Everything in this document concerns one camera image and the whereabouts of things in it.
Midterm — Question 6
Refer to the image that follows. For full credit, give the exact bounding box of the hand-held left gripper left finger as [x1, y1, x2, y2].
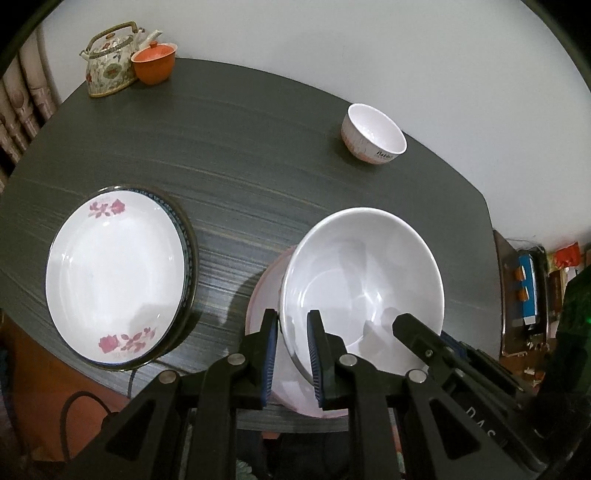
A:
[69, 308, 280, 480]

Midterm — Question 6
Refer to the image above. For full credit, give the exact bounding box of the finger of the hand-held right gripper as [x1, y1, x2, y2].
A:
[392, 313, 467, 389]
[441, 332, 523, 396]

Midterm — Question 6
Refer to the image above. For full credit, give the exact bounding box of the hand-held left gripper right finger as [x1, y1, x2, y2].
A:
[306, 310, 532, 480]

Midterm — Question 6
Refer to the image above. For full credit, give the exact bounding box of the large white bowl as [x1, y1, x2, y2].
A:
[279, 208, 445, 384]

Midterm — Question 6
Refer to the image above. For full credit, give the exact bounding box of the blue floral plate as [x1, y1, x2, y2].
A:
[51, 185, 200, 371]

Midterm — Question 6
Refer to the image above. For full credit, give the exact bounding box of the white plate with pink flowers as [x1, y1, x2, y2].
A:
[45, 188, 188, 363]

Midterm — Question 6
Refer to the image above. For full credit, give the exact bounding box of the blue and orange box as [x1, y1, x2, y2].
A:
[517, 251, 544, 326]

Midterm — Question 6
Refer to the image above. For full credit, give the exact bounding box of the red packet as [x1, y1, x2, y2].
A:
[553, 246, 581, 269]

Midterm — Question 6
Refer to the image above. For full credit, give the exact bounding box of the small printed white bowl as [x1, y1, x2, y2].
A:
[342, 103, 408, 165]

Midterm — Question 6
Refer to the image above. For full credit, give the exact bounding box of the orange lidded cup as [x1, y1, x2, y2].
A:
[131, 41, 178, 86]

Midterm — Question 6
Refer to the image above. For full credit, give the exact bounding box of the floral ceramic teapot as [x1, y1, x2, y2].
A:
[79, 21, 164, 97]

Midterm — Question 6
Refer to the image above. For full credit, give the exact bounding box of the beige patterned curtain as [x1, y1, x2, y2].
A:
[0, 23, 61, 185]

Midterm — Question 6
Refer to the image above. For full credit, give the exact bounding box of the black cable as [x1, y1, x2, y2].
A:
[56, 367, 141, 457]

